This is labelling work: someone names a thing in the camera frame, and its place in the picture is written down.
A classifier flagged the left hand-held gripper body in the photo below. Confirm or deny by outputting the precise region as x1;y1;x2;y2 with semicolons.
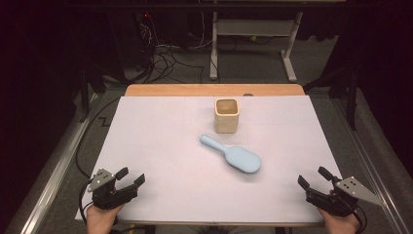
87;167;139;211

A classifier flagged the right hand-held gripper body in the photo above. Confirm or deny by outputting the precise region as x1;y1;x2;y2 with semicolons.
305;175;386;218

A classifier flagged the light blue hairbrush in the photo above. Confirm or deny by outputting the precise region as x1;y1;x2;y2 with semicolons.
199;134;262;175

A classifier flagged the beige square cup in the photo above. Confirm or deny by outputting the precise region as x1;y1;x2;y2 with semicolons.
213;97;241;135

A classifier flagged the person's right hand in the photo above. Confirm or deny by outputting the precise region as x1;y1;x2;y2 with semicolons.
316;207;361;234

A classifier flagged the person's left hand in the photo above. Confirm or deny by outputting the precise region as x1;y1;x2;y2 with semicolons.
86;204;125;234

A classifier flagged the white table cover sheet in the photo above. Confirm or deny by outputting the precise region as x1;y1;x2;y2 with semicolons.
75;95;360;225

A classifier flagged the black metal stand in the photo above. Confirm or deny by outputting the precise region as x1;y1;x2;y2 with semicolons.
303;61;361;132
79;61;128;124

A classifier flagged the dark computer tower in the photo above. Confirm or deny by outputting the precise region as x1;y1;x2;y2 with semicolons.
110;9;154;71

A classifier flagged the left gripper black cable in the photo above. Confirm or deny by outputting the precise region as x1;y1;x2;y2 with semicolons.
78;178;95;225

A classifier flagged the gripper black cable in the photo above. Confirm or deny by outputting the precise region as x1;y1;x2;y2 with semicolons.
78;178;95;225
354;208;368;234

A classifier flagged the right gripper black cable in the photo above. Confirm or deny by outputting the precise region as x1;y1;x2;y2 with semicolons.
354;208;368;234

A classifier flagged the aluminium floor rail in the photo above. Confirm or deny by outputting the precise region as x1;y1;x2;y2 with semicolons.
19;92;98;234
330;97;413;234

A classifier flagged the black floor cable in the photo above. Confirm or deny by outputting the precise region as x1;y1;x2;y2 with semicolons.
75;96;122;179

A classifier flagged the tangle of floor cables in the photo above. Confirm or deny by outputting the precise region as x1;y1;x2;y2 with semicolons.
139;13;207;84

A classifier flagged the white metal desk frame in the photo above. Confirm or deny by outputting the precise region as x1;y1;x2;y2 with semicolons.
208;11;305;84

